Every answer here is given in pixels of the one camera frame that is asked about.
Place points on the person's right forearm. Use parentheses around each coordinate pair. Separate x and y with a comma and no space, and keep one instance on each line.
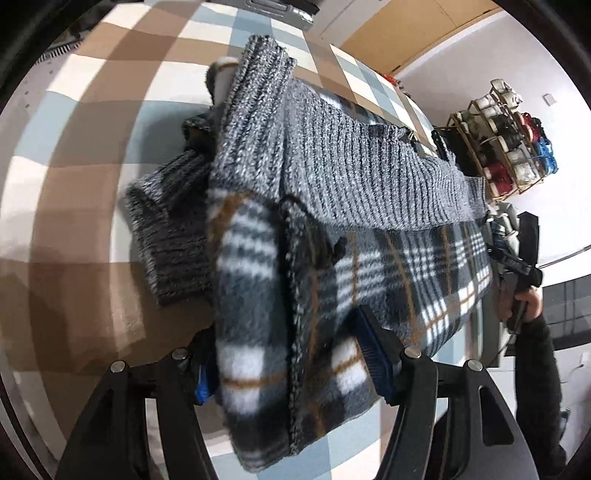
(538,392)

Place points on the person's right hand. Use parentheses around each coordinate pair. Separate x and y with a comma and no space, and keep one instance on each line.
(533,307)

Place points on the plaid fleece grey knit jacket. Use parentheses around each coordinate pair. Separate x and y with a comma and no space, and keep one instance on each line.
(323,184)

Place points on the wooden door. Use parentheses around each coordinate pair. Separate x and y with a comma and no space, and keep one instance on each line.
(415,27)

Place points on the silver suitcase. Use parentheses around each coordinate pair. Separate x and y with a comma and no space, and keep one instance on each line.
(277,7)

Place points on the shoe rack with shoes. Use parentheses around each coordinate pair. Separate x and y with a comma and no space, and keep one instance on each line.
(503,138)

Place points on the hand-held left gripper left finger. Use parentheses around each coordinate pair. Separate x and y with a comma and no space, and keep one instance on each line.
(202,387)

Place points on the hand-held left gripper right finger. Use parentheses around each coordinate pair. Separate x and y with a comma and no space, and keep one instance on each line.
(376,364)

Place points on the white wall switch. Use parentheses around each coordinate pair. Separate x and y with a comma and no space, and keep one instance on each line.
(549,98)

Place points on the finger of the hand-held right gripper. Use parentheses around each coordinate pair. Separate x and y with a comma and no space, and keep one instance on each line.
(505,261)

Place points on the brown blue checkered bed sheet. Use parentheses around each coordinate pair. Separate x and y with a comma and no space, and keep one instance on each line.
(92,138)

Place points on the dark glossy panel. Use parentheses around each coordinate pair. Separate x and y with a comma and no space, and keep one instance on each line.
(570,314)

